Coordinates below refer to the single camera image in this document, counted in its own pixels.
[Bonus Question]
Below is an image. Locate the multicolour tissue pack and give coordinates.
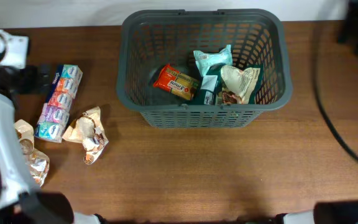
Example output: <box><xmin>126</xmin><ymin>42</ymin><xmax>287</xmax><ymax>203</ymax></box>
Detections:
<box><xmin>34</xmin><ymin>65</ymin><xmax>83</xmax><ymax>143</ymax></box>

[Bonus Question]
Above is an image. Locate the orange spaghetti packet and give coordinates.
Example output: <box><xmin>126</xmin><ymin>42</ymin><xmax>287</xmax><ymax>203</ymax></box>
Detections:
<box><xmin>153</xmin><ymin>64</ymin><xmax>200</xmax><ymax>101</ymax></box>

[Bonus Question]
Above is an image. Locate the light teal small packet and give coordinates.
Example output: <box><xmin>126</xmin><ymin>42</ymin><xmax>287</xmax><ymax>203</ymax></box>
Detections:
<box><xmin>193</xmin><ymin>45</ymin><xmax>233</xmax><ymax>77</ymax></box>

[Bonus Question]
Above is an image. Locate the green coffee bean bag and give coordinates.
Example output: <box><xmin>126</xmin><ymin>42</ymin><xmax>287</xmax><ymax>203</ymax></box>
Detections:
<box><xmin>191</xmin><ymin>64</ymin><xmax>264</xmax><ymax>106</ymax></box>

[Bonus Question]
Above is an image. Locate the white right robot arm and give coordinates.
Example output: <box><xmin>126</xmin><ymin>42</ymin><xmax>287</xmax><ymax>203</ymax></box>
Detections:
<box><xmin>283</xmin><ymin>1</ymin><xmax>358</xmax><ymax>223</ymax></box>

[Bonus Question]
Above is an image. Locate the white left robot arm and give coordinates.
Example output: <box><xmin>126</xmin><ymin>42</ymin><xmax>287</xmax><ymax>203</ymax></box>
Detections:
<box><xmin>0</xmin><ymin>29</ymin><xmax>105</xmax><ymax>223</ymax></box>

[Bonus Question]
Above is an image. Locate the beige crumpled snack bag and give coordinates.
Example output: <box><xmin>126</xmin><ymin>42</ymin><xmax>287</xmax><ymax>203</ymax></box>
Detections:
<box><xmin>63</xmin><ymin>106</ymin><xmax>109</xmax><ymax>165</ymax></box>

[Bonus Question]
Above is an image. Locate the brown white snack pouch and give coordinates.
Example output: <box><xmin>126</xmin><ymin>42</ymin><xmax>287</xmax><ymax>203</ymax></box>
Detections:
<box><xmin>14</xmin><ymin>119</ymin><xmax>50</xmax><ymax>186</ymax></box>

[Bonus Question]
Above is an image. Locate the grey plastic basket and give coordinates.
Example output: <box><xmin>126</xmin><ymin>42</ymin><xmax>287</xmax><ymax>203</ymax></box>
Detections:
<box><xmin>116</xmin><ymin>9</ymin><xmax>293</xmax><ymax>128</ymax></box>

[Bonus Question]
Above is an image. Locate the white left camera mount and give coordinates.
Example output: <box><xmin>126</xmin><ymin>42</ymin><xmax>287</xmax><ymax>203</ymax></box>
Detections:
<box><xmin>0</xmin><ymin>29</ymin><xmax>30</xmax><ymax>70</ymax></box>

